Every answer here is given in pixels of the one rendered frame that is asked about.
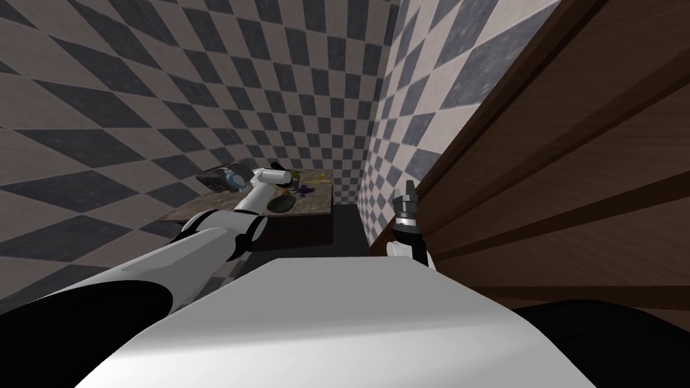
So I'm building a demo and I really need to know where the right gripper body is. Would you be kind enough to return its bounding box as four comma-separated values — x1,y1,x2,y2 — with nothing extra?
391,194,421,220

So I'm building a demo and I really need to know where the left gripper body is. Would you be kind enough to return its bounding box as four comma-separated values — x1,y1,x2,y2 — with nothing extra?
195,165,239,193

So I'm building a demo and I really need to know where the black bowl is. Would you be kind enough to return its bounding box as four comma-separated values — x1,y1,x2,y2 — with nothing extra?
268,193,298,214

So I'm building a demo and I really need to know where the brown wooden table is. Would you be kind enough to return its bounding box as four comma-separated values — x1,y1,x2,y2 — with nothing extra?
157,168,373,255

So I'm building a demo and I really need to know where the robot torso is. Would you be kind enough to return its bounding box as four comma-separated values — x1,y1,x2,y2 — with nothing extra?
74,257,600,388

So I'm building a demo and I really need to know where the brown wooden door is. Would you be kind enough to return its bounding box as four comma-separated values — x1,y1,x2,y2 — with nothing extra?
369,0,690,331

